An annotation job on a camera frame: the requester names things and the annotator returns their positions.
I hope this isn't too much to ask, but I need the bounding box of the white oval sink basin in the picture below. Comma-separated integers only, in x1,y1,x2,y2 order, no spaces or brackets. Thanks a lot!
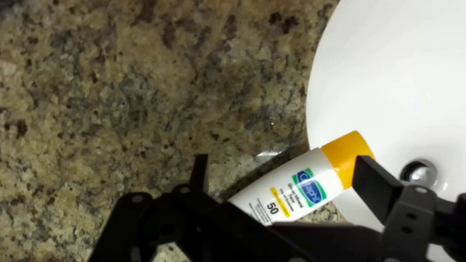
304,0,466,262

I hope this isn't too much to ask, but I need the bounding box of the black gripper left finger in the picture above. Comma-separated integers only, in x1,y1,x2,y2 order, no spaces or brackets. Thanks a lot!
92,153,253,262

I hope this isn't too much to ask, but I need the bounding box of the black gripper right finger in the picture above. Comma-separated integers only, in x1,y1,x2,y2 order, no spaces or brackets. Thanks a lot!
351,154,466,262

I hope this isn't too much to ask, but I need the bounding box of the small white yellow-capped bottle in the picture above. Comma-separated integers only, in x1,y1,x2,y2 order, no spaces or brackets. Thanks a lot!
227,129,376,227

